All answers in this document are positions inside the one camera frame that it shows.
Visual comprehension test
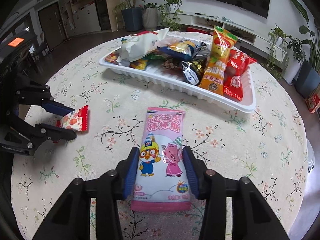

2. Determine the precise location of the white plastic tray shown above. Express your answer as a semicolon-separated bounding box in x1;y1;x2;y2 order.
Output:
99;28;256;113

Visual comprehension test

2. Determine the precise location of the plant in ribbed white pot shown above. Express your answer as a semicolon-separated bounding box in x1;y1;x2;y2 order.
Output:
142;3;158;30

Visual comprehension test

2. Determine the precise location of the pink clear zip bag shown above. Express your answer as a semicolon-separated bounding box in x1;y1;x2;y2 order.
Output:
154;36;183;49

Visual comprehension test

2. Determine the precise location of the red Mylikes chocolate bag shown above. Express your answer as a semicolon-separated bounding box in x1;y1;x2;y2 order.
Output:
223;49;256;101

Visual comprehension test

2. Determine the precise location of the pink cartoon lollipop bag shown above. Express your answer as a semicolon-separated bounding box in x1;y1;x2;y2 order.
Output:
131;107;191;212

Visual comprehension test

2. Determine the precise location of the green nut mix bag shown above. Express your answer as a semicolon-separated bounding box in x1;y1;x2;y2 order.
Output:
145;51;180;68

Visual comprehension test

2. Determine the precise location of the orange yellow snack bag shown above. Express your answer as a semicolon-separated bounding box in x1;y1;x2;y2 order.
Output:
199;25;238;96

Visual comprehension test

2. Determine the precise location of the gold wafer snack pack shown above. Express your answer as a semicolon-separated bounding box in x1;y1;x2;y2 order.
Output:
190;60;207;75

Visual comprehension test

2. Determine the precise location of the black silver snack pack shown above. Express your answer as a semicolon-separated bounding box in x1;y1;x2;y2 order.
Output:
180;42;210;86

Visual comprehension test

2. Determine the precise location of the white tv cabinet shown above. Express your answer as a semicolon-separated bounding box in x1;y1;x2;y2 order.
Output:
159;11;288;63

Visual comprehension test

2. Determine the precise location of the red bag on floor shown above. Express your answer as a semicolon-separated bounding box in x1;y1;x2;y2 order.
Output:
305;91;319;113

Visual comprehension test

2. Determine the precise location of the blue squirrel chips bag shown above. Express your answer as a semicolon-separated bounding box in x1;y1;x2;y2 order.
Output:
157;40;201;61

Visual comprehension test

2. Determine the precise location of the red storage box right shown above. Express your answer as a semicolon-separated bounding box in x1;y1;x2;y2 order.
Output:
186;26;210;34

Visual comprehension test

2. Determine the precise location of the floral round tablecloth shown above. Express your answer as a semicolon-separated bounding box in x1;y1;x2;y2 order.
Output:
11;39;308;239

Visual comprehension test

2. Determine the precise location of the tall plant dark blue pot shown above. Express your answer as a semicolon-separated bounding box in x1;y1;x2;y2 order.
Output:
290;0;319;98

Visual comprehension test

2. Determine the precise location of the plant in white tall pot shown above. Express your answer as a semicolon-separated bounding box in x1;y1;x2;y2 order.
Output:
266;25;305;85

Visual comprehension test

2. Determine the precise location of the white red snack bag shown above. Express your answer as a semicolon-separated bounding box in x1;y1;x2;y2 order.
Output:
119;28;169;62

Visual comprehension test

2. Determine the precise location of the red patterned small snack pack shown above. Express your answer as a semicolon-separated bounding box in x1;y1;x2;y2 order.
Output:
56;105;89;132

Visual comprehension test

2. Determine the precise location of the left plant dark blue pot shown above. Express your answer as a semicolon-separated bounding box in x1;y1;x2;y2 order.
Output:
113;0;145;32

